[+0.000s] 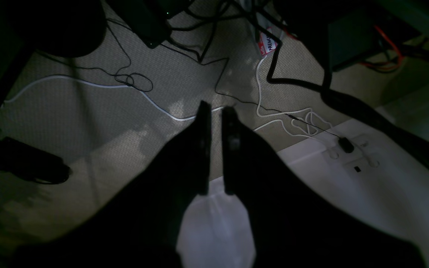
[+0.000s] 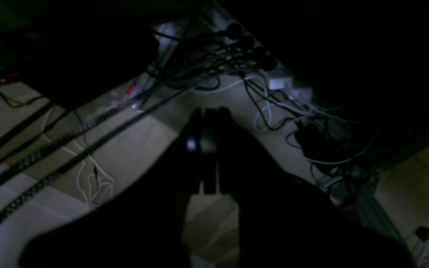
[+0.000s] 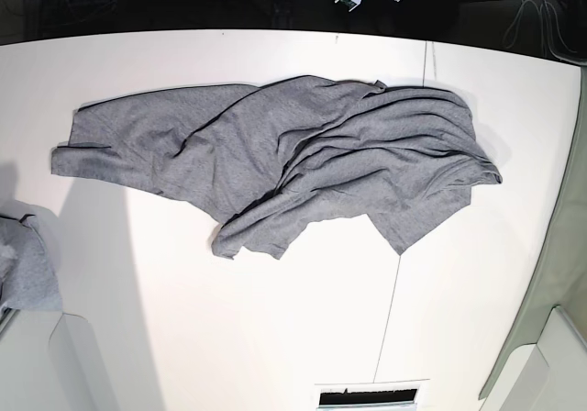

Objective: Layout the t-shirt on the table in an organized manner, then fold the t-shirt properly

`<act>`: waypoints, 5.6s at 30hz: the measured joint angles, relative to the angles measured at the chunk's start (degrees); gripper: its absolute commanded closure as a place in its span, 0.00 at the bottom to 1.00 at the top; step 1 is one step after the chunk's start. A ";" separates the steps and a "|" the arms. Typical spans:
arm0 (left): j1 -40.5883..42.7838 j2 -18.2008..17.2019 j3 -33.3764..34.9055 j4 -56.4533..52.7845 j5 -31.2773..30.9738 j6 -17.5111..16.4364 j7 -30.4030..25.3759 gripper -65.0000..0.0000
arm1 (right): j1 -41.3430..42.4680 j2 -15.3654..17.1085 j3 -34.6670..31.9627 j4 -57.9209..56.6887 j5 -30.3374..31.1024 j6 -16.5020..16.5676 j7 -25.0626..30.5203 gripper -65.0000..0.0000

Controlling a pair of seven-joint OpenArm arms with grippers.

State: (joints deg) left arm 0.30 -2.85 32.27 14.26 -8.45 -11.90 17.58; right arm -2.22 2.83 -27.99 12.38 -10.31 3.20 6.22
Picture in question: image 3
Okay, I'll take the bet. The grey folded cloth pile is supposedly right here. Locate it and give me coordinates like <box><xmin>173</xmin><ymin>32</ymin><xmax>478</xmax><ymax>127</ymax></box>
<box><xmin>1</xmin><ymin>200</ymin><xmax>62</xmax><ymax>312</ymax></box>

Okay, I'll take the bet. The grey t-shirt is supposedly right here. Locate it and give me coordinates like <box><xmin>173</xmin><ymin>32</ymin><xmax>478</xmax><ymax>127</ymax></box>
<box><xmin>51</xmin><ymin>76</ymin><xmax>502</xmax><ymax>259</ymax></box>

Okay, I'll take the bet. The green chair at right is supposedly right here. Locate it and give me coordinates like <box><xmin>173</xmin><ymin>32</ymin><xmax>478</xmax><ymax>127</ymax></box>
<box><xmin>479</xmin><ymin>67</ymin><xmax>586</xmax><ymax>399</ymax></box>

